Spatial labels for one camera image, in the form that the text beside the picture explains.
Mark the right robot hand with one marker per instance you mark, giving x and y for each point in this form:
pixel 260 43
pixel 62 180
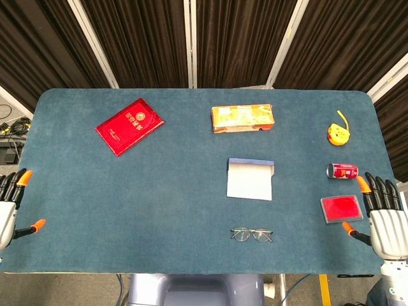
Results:
pixel 387 226

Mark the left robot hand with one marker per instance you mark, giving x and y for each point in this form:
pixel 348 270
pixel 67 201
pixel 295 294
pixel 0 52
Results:
pixel 6 216

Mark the white box with blue edge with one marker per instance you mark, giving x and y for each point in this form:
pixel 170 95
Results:
pixel 248 181

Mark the red ink pad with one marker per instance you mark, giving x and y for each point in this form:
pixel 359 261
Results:
pixel 341 208

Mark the black power box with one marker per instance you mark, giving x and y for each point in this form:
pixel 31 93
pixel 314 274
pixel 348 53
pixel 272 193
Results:
pixel 8 154

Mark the red soda can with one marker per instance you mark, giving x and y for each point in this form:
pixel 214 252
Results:
pixel 344 171

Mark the dark brown curtain panel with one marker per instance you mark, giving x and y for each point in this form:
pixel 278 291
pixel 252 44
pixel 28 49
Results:
pixel 38 48
pixel 344 41
pixel 239 41
pixel 396 127
pixel 140 41

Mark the yellow tape measure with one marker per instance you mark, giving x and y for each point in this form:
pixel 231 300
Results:
pixel 338 134

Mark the white table leg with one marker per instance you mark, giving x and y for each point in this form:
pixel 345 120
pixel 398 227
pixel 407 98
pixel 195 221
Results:
pixel 282 290

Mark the white paper cup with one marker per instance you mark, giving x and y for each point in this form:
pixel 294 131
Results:
pixel 269 289

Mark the red certificate book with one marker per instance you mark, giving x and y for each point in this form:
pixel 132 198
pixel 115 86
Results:
pixel 127 127

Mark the blue felt table mat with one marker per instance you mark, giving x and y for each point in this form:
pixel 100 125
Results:
pixel 159 207

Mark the orange yellow carton box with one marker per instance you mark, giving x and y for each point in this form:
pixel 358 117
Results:
pixel 242 118

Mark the grey-blue robot torso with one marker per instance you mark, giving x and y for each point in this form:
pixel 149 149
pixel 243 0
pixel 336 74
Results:
pixel 197 290

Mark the white partition post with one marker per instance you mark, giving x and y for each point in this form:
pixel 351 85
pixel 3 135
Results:
pixel 190 43
pixel 92 43
pixel 286 43
pixel 14 102
pixel 389 76

